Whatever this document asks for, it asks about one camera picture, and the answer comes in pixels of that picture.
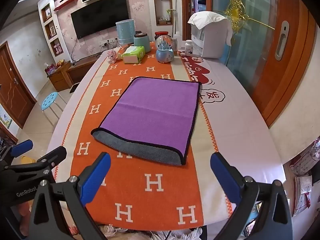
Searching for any white printed tablecloth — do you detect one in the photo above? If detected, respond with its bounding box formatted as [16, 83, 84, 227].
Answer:
[46, 47, 287, 240]

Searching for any purple and grey towel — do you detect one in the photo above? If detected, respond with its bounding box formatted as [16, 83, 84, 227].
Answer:
[90, 76, 202, 166]

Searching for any gold hanging ornament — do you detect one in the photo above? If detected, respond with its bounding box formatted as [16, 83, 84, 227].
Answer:
[223, 0, 275, 31]

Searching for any black wall television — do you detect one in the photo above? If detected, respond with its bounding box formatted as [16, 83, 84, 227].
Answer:
[71, 0, 130, 40]

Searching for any blue round stool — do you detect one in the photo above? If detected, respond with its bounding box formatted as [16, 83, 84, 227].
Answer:
[41, 92, 67, 126]

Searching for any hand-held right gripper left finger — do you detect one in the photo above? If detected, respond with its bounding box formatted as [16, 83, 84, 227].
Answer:
[29, 152, 111, 240]

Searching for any pile of plastic packets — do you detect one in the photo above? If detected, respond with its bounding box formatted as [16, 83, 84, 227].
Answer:
[289, 140, 320, 217]

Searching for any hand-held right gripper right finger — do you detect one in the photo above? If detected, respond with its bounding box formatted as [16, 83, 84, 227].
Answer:
[210, 152, 293, 240]

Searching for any brown wooden door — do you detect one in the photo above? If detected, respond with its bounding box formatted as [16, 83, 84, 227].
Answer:
[0, 41, 37, 128]

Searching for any orange wooden sliding door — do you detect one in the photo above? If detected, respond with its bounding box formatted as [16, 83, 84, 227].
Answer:
[251, 0, 318, 128]

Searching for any white folded cloth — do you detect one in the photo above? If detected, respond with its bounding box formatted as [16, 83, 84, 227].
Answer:
[188, 11, 227, 30]

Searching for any glass jar with red lid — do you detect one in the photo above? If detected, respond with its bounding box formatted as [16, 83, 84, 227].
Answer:
[154, 31, 168, 42]

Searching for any teal canister with dark lid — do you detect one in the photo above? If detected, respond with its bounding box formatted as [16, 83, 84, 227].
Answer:
[133, 31, 151, 53]

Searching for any orange letter-print blanket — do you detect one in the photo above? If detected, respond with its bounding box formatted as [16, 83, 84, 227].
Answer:
[69, 41, 233, 227]

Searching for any blue snow globe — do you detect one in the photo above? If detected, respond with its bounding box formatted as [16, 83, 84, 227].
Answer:
[155, 35, 175, 63]

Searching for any green tissue packet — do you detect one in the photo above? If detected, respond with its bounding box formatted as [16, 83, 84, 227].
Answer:
[122, 46, 146, 64]

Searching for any wooden television cabinet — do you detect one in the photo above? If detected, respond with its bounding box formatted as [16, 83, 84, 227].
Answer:
[46, 55, 98, 92]

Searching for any white pill bottle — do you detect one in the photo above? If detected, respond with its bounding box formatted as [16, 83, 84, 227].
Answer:
[184, 40, 194, 56]

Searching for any white water dispenser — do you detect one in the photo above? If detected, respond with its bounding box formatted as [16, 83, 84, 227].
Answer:
[189, 17, 232, 58]

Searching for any light blue cylindrical container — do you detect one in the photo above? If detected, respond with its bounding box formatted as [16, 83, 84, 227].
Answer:
[115, 19, 135, 46]

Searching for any pink plush toy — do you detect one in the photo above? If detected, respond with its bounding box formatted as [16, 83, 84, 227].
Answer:
[107, 49, 121, 64]

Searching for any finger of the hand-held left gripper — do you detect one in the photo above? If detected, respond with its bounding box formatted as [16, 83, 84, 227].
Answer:
[0, 140, 34, 167]
[4, 146, 67, 174]

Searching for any silver sliding door handle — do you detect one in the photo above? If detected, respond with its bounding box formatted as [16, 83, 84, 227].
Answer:
[275, 21, 290, 61]

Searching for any red wall shelf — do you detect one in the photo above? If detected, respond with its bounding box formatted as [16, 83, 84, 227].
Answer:
[54, 0, 79, 12]

